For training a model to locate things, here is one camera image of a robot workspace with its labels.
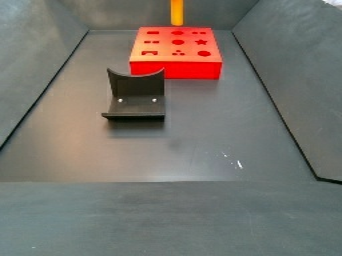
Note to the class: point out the yellow oval peg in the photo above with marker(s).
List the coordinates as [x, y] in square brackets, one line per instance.
[177, 12]

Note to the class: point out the red shape sorter block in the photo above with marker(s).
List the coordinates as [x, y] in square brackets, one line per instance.
[185, 51]

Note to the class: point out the black curved holder bracket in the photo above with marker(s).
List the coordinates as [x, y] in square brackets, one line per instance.
[138, 95]

